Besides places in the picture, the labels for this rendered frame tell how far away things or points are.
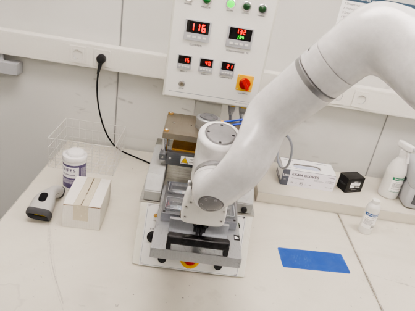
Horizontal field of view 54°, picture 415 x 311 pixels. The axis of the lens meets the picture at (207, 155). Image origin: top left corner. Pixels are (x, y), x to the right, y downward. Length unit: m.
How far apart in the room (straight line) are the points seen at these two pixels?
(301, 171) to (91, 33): 1.04
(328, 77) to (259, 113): 0.13
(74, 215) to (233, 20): 0.80
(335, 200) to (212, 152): 1.07
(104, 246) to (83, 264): 0.10
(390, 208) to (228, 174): 1.24
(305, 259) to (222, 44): 0.76
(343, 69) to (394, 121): 1.39
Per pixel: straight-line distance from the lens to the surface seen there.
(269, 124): 0.70
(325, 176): 1.78
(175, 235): 0.98
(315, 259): 1.47
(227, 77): 1.41
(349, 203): 1.78
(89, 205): 1.37
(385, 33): 0.62
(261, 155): 0.70
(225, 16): 1.37
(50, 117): 2.01
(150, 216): 1.24
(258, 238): 1.48
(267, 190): 1.68
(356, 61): 0.64
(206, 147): 0.75
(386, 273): 1.55
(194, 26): 1.37
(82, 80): 1.90
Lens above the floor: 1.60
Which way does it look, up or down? 26 degrees down
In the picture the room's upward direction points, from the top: 10 degrees clockwise
